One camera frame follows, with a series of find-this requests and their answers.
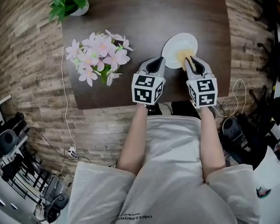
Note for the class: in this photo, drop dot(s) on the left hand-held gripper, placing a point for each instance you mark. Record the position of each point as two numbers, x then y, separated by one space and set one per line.
144 87

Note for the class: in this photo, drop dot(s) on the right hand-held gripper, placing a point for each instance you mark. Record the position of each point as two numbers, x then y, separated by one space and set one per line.
204 92

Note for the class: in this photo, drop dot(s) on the white plate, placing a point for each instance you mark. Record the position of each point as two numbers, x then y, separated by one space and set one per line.
177 44

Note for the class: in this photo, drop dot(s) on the person's right forearm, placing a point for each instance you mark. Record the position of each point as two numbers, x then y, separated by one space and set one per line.
212 143

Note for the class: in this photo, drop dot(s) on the person's left forearm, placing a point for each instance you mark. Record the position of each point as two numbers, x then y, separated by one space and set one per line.
133 139

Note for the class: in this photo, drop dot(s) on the pink flowers in cream vase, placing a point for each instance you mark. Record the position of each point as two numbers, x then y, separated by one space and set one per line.
100 52

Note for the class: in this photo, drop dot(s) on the dark grey rounded floor device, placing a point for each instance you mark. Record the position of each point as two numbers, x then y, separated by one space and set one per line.
233 128

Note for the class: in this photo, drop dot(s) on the black office chair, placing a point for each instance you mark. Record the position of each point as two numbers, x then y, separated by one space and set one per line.
262 111

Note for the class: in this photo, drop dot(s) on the person's white clothing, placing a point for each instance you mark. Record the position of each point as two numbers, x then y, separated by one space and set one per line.
172 171

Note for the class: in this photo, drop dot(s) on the white power strip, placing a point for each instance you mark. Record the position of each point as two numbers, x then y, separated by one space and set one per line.
72 151

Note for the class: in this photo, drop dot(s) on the small teal pink object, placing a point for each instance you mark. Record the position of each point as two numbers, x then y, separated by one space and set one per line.
263 192

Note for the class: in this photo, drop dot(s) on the grey padded chair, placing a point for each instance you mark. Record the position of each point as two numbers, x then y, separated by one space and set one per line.
1 143

